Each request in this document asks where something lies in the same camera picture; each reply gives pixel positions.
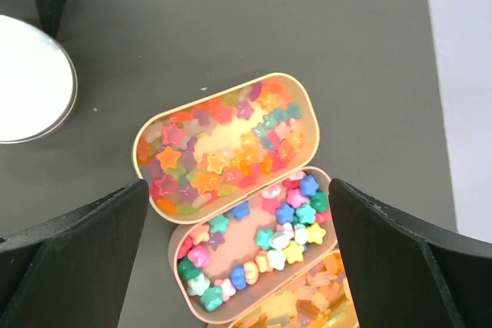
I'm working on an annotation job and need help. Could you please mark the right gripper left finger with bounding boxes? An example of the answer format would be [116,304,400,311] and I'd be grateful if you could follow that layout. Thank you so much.
[1,180,149,327]

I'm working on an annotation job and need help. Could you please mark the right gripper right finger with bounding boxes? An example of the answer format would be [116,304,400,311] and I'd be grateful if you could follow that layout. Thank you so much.
[329,178,491,327]

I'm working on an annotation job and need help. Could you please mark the round grey jar lid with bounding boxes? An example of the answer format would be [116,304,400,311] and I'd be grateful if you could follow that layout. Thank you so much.
[1,15,78,144]

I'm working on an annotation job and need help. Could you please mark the yellow tray mixed candies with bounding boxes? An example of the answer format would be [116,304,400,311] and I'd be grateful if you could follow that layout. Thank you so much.
[222,249,359,328]

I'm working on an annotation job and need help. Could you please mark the orange tray translucent star candies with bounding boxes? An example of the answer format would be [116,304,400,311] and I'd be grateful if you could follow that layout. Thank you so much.
[132,72,320,224]

